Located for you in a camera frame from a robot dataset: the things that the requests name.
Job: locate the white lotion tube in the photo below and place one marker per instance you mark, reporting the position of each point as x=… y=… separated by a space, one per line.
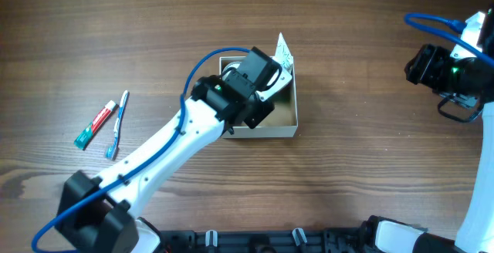
x=283 y=55

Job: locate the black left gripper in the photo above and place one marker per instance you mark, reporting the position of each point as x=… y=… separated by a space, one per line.
x=261 y=112

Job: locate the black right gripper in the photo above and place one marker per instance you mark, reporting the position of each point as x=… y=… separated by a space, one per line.
x=421 y=68

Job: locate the white cotton swab jar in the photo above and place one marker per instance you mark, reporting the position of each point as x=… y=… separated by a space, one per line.
x=231 y=66

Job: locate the white cardboard box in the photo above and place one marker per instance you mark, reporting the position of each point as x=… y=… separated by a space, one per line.
x=283 y=120

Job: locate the blue white toothbrush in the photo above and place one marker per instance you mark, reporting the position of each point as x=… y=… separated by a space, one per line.
x=111 y=152

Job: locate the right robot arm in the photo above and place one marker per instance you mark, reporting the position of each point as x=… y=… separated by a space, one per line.
x=412 y=163

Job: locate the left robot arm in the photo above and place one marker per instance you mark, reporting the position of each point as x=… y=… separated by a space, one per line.
x=103 y=213

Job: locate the red Colgate toothpaste tube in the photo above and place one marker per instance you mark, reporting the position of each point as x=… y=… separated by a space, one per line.
x=87 y=134

